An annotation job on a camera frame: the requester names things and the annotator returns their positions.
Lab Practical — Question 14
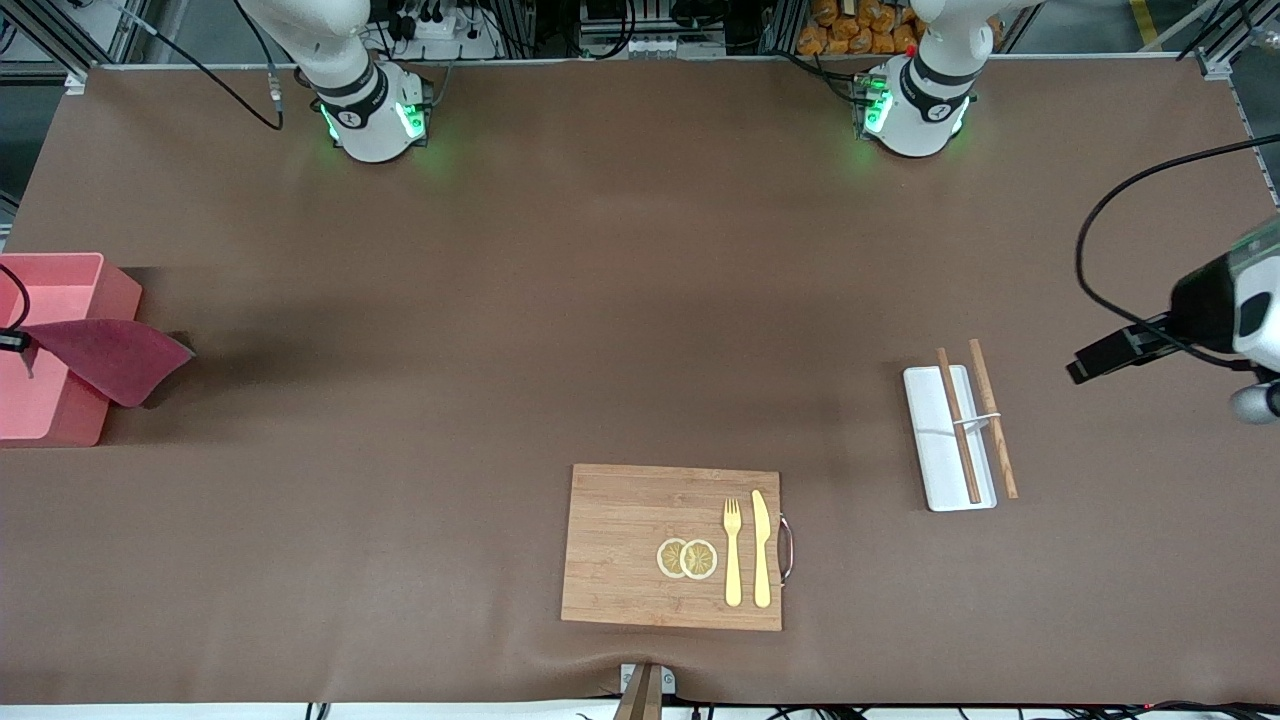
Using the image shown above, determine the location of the yellow plastic knife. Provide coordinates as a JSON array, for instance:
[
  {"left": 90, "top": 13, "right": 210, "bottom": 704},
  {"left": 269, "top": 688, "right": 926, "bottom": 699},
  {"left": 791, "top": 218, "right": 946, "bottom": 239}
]
[{"left": 750, "top": 489, "right": 773, "bottom": 609}]

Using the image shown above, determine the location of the bag of orange items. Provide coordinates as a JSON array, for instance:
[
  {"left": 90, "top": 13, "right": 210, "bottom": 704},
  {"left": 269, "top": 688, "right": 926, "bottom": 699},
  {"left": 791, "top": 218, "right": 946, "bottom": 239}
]
[{"left": 797, "top": 0, "right": 921, "bottom": 56}]

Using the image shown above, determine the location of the pink terry cloth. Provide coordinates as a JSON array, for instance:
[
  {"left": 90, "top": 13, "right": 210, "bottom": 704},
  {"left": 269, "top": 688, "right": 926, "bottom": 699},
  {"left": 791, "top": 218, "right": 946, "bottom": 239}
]
[{"left": 25, "top": 318, "right": 196, "bottom": 408}]

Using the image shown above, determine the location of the bamboo cutting board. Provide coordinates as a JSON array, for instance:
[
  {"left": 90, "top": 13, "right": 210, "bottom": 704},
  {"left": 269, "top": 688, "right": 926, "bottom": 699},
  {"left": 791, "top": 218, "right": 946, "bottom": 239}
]
[{"left": 560, "top": 463, "right": 783, "bottom": 632}]

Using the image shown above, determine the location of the white rectangular tray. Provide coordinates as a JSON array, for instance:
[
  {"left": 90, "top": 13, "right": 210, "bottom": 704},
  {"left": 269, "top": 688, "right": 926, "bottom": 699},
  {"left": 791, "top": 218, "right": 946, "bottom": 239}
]
[{"left": 903, "top": 365, "right": 998, "bottom": 513}]

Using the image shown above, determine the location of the pink plastic bin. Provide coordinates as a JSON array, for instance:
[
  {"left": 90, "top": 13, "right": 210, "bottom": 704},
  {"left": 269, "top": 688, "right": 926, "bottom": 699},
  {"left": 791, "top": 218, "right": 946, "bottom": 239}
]
[{"left": 0, "top": 253, "right": 143, "bottom": 448}]

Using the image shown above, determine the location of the yellow plastic fork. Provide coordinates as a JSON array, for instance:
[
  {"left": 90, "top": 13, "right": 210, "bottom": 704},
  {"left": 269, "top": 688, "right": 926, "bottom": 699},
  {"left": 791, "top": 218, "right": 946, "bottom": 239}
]
[{"left": 722, "top": 497, "right": 744, "bottom": 608}]

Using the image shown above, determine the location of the white power strip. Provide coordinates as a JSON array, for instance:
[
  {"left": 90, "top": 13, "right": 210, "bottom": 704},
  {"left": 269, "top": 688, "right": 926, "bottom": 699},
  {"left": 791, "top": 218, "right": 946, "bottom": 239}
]
[{"left": 395, "top": 0, "right": 501, "bottom": 61}]

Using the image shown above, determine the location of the wooden post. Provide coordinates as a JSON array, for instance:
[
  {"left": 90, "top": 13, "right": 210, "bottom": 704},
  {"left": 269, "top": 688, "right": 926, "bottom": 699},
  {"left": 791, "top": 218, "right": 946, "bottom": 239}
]
[{"left": 612, "top": 665, "right": 663, "bottom": 720}]

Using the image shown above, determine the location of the black cable with grey connector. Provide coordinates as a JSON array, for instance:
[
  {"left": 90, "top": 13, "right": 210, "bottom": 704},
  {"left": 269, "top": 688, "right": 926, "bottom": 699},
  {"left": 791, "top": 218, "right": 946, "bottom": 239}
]
[{"left": 150, "top": 0, "right": 286, "bottom": 131}]

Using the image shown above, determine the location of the grey metal bracket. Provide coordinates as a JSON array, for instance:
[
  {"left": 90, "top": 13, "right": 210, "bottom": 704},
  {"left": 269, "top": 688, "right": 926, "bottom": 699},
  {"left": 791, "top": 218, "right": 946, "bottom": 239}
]
[{"left": 620, "top": 663, "right": 677, "bottom": 696}]

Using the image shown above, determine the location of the wooden rod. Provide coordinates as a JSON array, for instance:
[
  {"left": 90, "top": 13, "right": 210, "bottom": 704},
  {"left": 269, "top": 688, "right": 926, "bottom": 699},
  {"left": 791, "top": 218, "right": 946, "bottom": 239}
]
[
  {"left": 968, "top": 338, "right": 1019, "bottom": 499},
  {"left": 936, "top": 347, "right": 983, "bottom": 504}
]

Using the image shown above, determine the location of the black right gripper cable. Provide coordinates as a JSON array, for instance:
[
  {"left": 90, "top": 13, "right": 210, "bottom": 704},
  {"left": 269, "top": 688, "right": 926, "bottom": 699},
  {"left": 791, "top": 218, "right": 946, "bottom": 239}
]
[{"left": 0, "top": 265, "right": 31, "bottom": 331}]

